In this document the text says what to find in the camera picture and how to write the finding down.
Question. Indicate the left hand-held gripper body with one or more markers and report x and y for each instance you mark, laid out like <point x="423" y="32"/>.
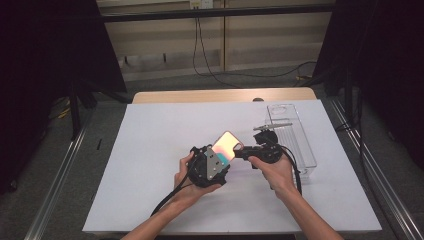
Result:
<point x="203" y="170"/>

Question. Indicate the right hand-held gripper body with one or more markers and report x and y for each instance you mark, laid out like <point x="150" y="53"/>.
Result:
<point x="268" y="150"/>

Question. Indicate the phone with blue case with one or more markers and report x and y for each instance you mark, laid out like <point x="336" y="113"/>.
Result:
<point x="226" y="145"/>

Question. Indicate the person's right hand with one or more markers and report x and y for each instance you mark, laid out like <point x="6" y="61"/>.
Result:
<point x="276" y="175"/>

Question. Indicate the person's left hand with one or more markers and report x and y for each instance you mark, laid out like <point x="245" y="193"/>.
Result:
<point x="186" y="195"/>

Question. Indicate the clear plastic container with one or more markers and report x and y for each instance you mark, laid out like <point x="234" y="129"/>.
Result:
<point x="301" y="146"/>

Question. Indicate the white board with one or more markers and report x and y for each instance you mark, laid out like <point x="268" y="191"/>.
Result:
<point x="150" y="133"/>

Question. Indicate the wooden table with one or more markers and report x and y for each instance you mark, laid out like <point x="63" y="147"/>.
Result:
<point x="216" y="95"/>

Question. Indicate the black horizontal bar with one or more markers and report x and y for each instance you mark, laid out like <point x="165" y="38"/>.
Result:
<point x="200" y="13"/>

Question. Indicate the black curtain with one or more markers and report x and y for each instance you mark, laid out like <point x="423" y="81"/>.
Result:
<point x="383" y="66"/>
<point x="40" y="66"/>

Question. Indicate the aluminium rail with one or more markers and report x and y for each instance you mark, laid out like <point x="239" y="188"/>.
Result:
<point x="383" y="180"/>
<point x="56" y="186"/>

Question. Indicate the black stand post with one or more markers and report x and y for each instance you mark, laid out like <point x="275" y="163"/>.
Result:
<point x="75" y="110"/>

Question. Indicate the wall socket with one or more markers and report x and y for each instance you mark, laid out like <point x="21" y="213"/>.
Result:
<point x="201" y="4"/>

